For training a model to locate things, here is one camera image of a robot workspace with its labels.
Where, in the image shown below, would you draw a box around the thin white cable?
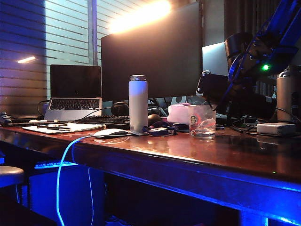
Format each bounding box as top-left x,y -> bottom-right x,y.
87,167 -> 95,226

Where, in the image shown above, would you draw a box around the large black monitor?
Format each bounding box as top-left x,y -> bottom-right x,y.
101,1 -> 203,102

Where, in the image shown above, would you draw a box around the silver screen back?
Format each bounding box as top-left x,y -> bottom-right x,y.
202,42 -> 230,77

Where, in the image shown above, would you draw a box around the pink plush cloth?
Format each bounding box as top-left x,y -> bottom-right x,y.
166,103 -> 191,125

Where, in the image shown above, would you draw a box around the keyboard under desk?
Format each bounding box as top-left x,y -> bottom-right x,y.
34,160 -> 79,170

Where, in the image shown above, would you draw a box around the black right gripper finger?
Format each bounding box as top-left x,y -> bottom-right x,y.
237,79 -> 258,95
218,109 -> 236,118

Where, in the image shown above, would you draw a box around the silver laptop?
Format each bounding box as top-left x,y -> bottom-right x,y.
43,65 -> 103,122

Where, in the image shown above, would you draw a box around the round stool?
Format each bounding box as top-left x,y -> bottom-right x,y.
0,166 -> 25,204

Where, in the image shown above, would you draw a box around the black knob device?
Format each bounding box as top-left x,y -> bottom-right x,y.
0,112 -> 12,127

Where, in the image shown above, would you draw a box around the glass cup with logo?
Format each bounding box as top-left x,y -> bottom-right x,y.
188,105 -> 217,140

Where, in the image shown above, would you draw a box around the black keyboard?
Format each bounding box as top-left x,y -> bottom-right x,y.
74,115 -> 130,129

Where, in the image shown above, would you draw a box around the under-desk cabinet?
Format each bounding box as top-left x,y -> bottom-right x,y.
29,164 -> 105,226

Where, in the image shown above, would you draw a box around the steel tan thermos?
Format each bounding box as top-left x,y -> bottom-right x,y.
276,66 -> 301,123

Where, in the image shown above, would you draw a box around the silver monitor stand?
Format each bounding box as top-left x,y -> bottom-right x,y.
170,96 -> 187,106

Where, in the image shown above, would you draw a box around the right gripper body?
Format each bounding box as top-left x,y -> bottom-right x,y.
220,44 -> 298,113

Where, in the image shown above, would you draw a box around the blue lanyard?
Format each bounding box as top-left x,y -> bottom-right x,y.
143,121 -> 178,137

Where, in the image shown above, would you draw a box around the black headphones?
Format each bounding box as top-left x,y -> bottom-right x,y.
111,102 -> 130,117

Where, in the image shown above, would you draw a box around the black thermos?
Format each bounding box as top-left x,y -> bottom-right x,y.
196,70 -> 277,121

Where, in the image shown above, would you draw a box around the white computer mouse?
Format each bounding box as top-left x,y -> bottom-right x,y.
93,129 -> 133,139

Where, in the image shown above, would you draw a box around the black computer mouse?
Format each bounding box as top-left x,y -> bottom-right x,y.
147,114 -> 163,128

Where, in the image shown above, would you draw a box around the glowing white cable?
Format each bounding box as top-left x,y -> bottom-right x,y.
55,134 -> 97,226

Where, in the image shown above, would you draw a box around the white notepad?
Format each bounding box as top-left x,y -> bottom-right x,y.
22,122 -> 106,135

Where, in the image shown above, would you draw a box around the white thermos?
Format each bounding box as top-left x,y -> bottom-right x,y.
128,75 -> 149,136

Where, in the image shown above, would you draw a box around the white power adapter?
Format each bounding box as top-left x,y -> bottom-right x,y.
256,122 -> 296,136

